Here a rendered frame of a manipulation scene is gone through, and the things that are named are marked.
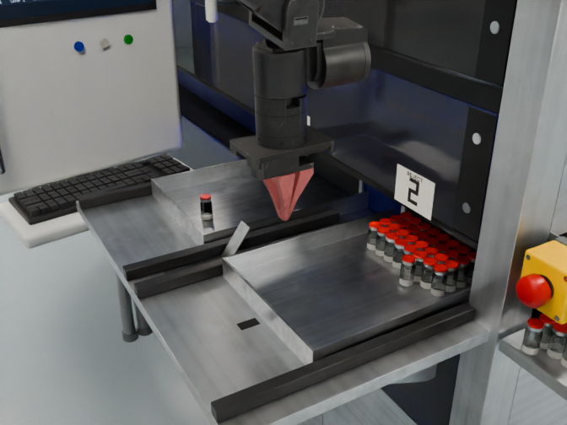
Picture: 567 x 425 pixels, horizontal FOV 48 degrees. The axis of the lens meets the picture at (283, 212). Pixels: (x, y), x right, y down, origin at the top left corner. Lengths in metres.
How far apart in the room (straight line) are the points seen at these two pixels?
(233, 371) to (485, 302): 0.36
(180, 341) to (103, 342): 1.49
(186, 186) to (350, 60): 0.68
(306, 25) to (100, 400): 1.68
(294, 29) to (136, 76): 1.01
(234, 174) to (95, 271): 1.50
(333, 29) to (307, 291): 0.44
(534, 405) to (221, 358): 0.52
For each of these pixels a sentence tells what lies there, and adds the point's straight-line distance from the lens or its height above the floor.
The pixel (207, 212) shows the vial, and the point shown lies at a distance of 1.17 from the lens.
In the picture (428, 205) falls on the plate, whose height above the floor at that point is 1.01.
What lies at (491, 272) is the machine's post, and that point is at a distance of 0.90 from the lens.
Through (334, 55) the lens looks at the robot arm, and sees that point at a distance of 0.69.
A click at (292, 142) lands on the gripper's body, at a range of 0.69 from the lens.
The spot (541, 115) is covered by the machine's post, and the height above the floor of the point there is 1.20.
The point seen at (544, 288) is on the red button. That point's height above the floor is 1.01.
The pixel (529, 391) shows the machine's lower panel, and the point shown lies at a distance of 1.09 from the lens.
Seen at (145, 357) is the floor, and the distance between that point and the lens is 2.27.
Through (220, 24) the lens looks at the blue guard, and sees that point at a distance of 1.49.
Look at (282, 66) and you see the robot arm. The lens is 0.66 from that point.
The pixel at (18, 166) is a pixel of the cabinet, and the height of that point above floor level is 0.86.
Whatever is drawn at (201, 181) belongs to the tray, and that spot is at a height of 0.89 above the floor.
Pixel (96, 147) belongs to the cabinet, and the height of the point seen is 0.86.
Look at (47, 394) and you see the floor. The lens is 2.22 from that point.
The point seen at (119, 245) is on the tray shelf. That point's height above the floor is 0.88.
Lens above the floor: 1.43
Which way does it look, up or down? 27 degrees down
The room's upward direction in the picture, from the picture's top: straight up
